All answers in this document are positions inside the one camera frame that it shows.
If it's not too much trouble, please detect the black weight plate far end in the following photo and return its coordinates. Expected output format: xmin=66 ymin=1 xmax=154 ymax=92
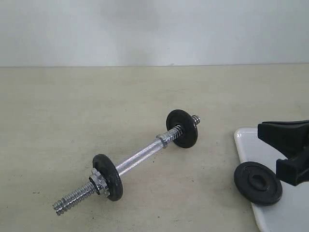
xmin=166 ymin=109 xmax=200 ymax=148

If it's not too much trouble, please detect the chrome threaded dumbbell bar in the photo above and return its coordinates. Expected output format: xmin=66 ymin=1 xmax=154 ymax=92
xmin=52 ymin=114 xmax=202 ymax=217

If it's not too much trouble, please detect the white rectangular tray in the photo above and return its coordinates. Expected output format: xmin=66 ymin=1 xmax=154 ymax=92
xmin=234 ymin=128 xmax=309 ymax=232

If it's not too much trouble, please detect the chrome star collar nut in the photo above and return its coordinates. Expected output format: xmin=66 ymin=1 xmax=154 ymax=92
xmin=89 ymin=168 xmax=110 ymax=197

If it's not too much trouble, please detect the black weight plate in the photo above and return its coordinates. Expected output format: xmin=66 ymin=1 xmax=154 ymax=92
xmin=234 ymin=161 xmax=283 ymax=206
xmin=92 ymin=154 xmax=123 ymax=202

